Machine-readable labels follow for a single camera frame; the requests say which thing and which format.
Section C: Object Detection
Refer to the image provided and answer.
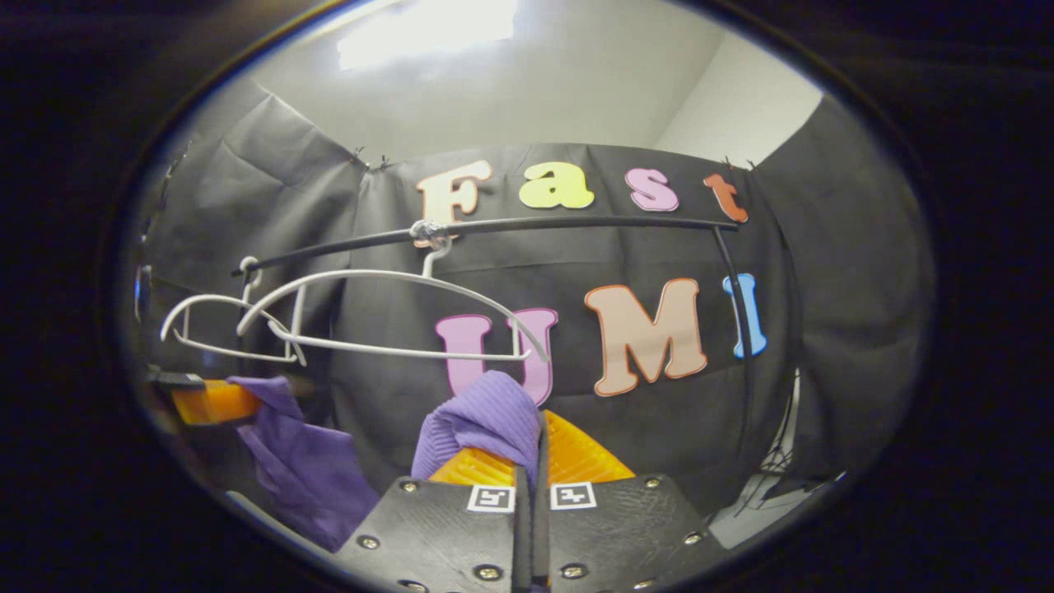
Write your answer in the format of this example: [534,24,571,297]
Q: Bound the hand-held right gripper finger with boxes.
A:
[534,409,730,593]
[338,447,532,593]

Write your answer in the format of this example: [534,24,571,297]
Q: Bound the black tripod stand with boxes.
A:
[737,371,824,516]

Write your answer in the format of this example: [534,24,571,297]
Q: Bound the white wire hanger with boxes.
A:
[237,235,551,363]
[161,255,307,367]

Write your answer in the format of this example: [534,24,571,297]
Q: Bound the black clothes rack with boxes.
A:
[232,216,763,462]

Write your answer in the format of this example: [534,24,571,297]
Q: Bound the purple ribbed shirt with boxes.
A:
[226,371,544,553]

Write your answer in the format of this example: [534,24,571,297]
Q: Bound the black backdrop cloth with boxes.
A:
[124,78,935,528]

